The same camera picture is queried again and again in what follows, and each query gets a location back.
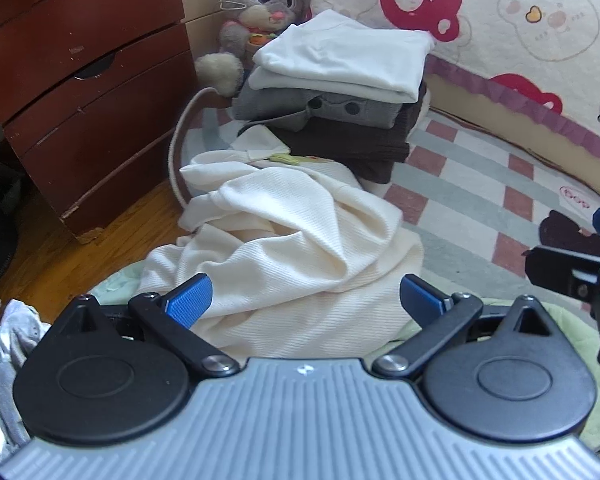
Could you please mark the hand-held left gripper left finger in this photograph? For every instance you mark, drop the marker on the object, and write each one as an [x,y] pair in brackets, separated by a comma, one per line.
[187,302]

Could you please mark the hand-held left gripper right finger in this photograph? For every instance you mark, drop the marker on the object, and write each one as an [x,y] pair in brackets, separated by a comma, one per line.
[420,300]

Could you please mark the cream knit sweater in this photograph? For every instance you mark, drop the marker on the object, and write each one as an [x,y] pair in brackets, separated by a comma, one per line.
[290,240]

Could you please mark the grey white clothes heap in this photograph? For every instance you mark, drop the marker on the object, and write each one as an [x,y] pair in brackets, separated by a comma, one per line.
[10,340]

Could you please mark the light green blanket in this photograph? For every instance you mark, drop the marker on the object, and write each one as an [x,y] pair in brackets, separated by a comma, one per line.
[575,317]

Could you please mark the pink grey checked rug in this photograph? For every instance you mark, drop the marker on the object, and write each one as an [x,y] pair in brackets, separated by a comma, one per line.
[470,170]

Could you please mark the beige bed base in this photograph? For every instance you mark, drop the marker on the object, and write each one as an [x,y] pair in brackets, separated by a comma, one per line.
[505,120]

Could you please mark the grey buttoned folded garment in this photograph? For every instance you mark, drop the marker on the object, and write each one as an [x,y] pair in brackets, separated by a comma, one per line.
[280,102]

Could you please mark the bear printed bedsheet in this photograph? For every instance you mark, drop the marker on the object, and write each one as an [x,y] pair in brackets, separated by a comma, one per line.
[530,10]

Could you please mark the red-brown wooden dresser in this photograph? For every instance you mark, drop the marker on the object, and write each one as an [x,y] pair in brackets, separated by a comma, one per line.
[80,35]

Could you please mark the beige bed headboard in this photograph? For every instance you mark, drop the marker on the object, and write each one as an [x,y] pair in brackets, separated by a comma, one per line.
[200,5]

